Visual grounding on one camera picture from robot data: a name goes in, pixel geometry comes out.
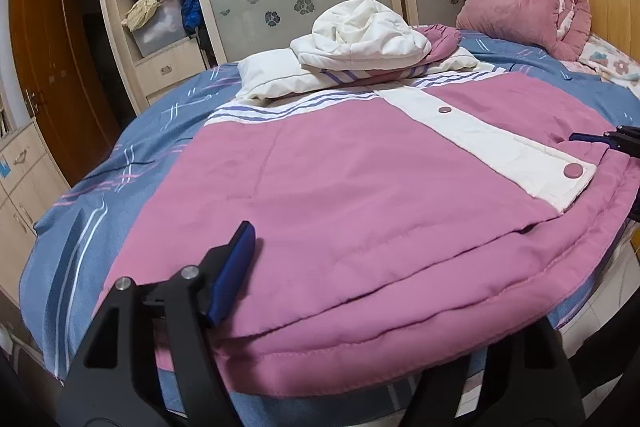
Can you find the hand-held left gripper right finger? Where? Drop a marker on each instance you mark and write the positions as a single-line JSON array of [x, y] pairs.
[[530, 382]]

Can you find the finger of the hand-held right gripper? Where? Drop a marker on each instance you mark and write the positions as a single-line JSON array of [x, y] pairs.
[[622, 141]]

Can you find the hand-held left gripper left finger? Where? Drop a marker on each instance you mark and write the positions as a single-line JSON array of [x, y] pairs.
[[232, 272]]

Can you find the pink and white hooded jacket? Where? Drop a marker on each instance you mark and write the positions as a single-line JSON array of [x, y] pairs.
[[350, 187]]

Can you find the floral bed sheet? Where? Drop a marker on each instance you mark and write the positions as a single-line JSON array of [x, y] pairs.
[[615, 64]]

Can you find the wooden headboard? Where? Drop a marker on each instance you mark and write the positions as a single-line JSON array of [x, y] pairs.
[[615, 7]]

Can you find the blue striped bed sheet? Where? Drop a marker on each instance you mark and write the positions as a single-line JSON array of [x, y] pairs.
[[75, 247]]

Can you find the beige wardrobe drawer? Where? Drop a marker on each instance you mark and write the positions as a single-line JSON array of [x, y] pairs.
[[170, 69]]

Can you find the beige wooden cabinet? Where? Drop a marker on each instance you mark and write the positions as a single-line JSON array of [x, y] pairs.
[[25, 207]]

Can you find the clear plastic storage bin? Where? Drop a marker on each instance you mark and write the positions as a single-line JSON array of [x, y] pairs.
[[160, 32]]

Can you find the blue sticker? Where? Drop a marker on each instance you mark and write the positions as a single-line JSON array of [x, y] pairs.
[[4, 168]]

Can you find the brown wooden door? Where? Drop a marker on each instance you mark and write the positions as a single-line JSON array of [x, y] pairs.
[[65, 82]]

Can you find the blue garment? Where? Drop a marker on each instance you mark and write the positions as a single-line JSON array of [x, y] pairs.
[[191, 14]]

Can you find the pale yellow cloth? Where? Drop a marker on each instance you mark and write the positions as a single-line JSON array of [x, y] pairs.
[[140, 12]]

